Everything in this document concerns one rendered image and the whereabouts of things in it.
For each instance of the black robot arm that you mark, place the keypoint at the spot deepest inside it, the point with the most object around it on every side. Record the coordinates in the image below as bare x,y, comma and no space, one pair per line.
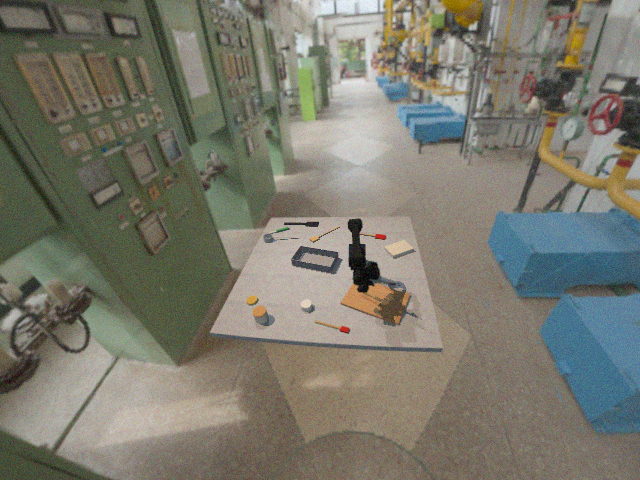
358,256

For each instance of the wooden board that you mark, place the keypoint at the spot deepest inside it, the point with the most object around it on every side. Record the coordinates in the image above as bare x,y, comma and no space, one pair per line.
379,301

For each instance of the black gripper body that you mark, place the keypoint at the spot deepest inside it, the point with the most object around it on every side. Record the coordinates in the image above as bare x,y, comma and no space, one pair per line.
364,288

